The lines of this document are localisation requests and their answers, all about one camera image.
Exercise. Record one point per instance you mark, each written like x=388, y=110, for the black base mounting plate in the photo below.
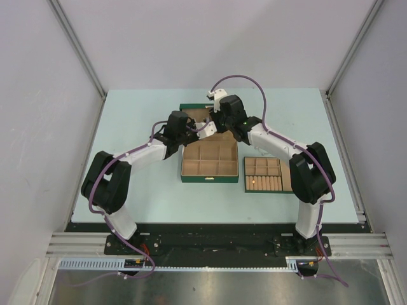
x=275, y=239

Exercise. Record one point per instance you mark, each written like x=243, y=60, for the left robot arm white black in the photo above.
x=107, y=181

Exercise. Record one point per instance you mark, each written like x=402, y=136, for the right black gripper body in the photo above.
x=223, y=124

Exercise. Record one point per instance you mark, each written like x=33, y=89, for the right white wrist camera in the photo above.
x=216, y=97

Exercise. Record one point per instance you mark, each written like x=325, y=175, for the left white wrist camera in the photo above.
x=205, y=129

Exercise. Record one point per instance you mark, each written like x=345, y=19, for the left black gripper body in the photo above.
x=191, y=136

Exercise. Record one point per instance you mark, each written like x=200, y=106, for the green jewelry box beige lining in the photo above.
x=211, y=160

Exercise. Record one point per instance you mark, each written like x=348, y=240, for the green jewelry tray insert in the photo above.
x=266, y=175

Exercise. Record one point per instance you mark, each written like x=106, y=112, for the aluminium frame rail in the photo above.
x=344, y=246

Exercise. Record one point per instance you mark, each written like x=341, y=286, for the white slotted cable duct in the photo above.
x=263, y=264

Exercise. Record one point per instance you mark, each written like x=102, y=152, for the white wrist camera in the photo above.
x=205, y=129
x=216, y=97

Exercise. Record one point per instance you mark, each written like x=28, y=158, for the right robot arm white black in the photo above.
x=311, y=173

